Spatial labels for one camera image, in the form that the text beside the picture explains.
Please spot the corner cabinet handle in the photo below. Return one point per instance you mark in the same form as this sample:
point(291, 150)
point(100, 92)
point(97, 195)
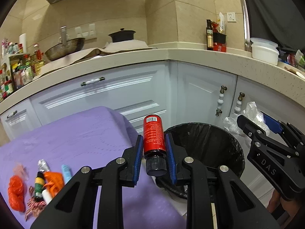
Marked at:
point(237, 108)
point(220, 100)

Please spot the red mesh plastic bag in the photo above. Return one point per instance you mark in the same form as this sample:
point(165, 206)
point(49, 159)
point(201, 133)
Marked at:
point(16, 194)

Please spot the left cabinet door handle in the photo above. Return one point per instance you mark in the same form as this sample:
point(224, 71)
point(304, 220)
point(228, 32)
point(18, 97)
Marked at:
point(12, 114)

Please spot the steel frying pan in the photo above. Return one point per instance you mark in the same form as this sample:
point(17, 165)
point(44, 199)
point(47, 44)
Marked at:
point(65, 46)

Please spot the orange plastic bag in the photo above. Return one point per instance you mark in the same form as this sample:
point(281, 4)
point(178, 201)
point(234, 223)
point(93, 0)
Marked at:
point(54, 182)

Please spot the clear pink plastic wrapper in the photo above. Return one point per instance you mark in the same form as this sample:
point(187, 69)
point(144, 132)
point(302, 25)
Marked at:
point(20, 171)

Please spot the dark curtain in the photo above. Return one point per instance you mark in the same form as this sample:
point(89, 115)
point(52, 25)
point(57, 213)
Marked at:
point(280, 21)

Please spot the dark sauce bottle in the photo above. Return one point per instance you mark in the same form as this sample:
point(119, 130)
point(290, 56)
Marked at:
point(209, 35)

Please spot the black lined trash bin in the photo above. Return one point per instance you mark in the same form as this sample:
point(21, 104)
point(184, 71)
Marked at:
point(212, 145)

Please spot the red black box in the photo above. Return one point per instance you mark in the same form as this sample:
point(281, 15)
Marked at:
point(219, 42)

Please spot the green yellow small bottle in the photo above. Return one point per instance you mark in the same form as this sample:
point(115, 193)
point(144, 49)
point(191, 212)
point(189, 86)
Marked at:
point(39, 183)

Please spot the corner cabinet left handle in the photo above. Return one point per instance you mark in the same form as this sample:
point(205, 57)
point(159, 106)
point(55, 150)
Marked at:
point(220, 100)

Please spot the corner cabinet right handle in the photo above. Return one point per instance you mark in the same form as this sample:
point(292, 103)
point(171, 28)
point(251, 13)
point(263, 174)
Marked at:
point(237, 108)

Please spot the white paper towel roll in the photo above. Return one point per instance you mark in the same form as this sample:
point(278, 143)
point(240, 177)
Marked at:
point(23, 42)

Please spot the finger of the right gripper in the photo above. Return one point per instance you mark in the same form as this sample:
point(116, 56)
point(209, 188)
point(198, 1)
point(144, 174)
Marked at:
point(249, 128)
point(273, 124)

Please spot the white green striped tube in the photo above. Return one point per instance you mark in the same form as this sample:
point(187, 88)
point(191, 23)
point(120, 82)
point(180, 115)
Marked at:
point(46, 195)

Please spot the wall power socket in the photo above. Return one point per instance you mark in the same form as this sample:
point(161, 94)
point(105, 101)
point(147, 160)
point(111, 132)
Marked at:
point(231, 17)

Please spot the middle cabinet door handle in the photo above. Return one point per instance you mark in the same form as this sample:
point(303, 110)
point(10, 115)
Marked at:
point(92, 81)

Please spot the red white checkered ribbon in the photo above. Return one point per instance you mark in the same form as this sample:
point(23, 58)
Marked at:
point(34, 207)

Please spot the red bottle black cap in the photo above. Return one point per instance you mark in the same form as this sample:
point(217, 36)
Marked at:
point(154, 146)

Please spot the yellow cooking oil bottle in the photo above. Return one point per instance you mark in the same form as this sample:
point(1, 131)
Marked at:
point(38, 60)

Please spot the beige stove cover cloth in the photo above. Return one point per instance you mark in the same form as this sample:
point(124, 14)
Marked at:
point(110, 48)

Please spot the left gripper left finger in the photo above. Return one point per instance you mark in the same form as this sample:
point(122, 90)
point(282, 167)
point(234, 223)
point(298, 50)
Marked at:
point(74, 205)

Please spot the white spice rack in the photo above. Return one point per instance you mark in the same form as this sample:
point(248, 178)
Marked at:
point(16, 72)

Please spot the silver foil wrapper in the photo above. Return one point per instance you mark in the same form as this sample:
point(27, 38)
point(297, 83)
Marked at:
point(43, 166)

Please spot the black lidded pot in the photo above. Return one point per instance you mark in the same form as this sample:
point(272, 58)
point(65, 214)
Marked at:
point(122, 35)

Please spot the white plastic container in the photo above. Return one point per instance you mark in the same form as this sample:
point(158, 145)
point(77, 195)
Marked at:
point(264, 50)

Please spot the cabinet door handle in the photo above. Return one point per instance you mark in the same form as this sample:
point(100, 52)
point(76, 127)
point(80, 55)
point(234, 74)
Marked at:
point(12, 114)
point(92, 81)

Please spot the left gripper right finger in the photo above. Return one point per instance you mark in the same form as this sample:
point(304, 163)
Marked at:
point(215, 197)

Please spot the light blue sachet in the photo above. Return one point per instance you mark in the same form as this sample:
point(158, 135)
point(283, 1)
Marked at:
point(66, 171)

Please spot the purple tablecloth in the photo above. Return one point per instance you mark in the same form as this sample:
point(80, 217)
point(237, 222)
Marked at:
point(90, 138)

